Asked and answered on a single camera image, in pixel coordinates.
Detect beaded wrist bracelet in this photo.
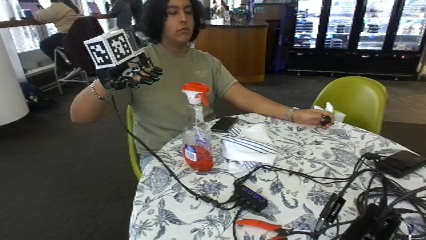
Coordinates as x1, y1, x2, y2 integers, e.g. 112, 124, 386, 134
89, 82, 113, 102

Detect blue floral tablecloth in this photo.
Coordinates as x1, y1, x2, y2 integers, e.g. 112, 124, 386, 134
128, 112, 426, 240

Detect the person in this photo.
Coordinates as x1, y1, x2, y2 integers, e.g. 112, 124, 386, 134
69, 0, 335, 169

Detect dark bag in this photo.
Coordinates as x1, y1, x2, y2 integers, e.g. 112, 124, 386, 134
19, 81, 59, 108

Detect flat black device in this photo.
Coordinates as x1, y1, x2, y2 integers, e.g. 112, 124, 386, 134
374, 149, 426, 179

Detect glass-door display fridge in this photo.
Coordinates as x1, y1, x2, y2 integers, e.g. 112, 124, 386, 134
285, 0, 426, 77

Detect white blue-striped cloth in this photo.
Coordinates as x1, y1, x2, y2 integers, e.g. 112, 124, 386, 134
221, 123, 280, 174

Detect black usb hub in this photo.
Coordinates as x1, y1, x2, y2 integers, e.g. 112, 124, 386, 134
233, 183, 270, 213

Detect wooden window counter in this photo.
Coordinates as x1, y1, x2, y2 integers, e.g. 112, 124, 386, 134
0, 13, 114, 29

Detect white marker cube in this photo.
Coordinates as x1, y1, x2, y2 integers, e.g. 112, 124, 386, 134
82, 28, 146, 70

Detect orange-handled pliers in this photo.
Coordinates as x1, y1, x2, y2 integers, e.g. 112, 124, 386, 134
234, 218, 290, 240

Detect green chair under person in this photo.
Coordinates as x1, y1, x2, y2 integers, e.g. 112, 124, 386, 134
125, 104, 144, 181

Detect spray bottle with orange liquid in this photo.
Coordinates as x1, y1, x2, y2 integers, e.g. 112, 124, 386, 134
181, 82, 216, 174

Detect dark jacket on chair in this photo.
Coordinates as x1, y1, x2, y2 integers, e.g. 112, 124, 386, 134
60, 15, 106, 77

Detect silver wrist bracelet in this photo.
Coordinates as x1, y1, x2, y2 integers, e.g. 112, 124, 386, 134
286, 106, 299, 123

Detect large black box device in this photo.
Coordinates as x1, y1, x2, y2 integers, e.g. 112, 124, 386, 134
339, 203, 405, 240

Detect bundle of black cables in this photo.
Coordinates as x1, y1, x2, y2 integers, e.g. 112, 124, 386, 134
232, 151, 426, 240

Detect black glove cable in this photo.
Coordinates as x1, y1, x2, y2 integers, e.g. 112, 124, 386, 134
109, 94, 244, 211

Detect white crumpled tissue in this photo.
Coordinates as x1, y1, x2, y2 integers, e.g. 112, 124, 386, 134
313, 101, 347, 123

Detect black smartphone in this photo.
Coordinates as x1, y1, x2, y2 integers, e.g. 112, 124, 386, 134
209, 116, 240, 134

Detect slim black adapter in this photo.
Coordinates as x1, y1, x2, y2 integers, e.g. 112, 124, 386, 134
314, 192, 347, 232

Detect metal frame chair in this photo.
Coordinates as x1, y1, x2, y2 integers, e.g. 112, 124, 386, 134
52, 46, 93, 96

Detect empty green chair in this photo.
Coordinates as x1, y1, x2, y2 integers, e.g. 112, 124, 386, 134
310, 75, 389, 136

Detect white round column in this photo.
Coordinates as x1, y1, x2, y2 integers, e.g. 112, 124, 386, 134
0, 29, 31, 128

